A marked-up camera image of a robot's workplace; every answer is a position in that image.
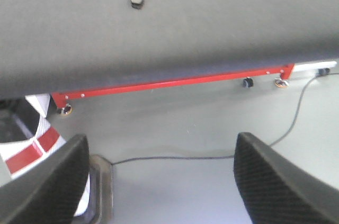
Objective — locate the red conveyor frame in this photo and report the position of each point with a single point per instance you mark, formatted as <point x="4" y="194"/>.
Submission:
<point x="61" y="99"/>

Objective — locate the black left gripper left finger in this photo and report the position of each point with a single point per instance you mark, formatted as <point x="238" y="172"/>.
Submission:
<point x="51" y="191"/>

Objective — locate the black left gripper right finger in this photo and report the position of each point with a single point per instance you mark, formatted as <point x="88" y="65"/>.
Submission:
<point x="274" y="190"/>

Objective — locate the red white traffic cone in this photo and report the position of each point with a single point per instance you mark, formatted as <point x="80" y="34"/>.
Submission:
<point x="28" y="138"/>

